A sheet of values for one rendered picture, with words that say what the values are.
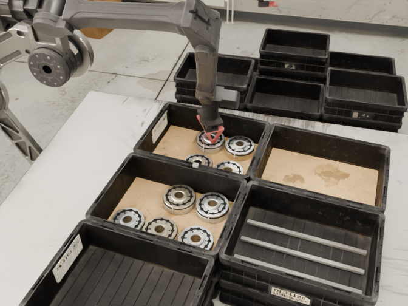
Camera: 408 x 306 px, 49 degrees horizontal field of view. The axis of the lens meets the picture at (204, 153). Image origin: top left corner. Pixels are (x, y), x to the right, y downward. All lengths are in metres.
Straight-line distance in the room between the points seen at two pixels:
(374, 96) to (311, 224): 1.35
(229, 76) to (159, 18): 1.66
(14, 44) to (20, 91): 1.96
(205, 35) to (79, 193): 0.89
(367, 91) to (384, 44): 1.65
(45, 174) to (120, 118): 0.42
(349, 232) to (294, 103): 1.37
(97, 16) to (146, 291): 0.71
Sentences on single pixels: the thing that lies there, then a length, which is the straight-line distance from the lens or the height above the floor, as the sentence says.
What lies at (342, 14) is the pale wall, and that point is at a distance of 4.35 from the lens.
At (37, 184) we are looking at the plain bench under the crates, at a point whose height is 0.70.
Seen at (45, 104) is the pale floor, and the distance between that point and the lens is 3.50.
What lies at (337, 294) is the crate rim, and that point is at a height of 0.92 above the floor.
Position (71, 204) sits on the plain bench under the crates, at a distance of 1.69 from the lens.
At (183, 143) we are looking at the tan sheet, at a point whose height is 0.83.
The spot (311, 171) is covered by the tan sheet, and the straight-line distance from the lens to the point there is 1.58.
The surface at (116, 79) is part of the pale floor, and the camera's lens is 3.64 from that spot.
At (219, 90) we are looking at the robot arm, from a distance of 1.48.
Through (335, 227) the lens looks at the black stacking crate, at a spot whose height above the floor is 0.83.
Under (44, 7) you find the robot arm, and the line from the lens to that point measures 1.19.
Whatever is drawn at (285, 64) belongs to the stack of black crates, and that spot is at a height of 0.52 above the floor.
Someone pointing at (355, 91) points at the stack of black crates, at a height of 0.49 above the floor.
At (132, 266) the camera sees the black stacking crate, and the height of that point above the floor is 0.83.
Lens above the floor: 1.91
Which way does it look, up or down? 42 degrees down
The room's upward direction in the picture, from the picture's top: 1 degrees counter-clockwise
